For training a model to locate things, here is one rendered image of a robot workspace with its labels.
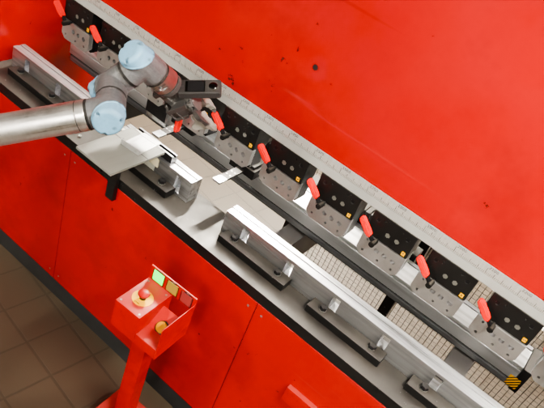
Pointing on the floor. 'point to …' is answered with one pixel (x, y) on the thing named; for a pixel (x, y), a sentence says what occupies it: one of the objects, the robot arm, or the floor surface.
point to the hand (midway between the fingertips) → (215, 118)
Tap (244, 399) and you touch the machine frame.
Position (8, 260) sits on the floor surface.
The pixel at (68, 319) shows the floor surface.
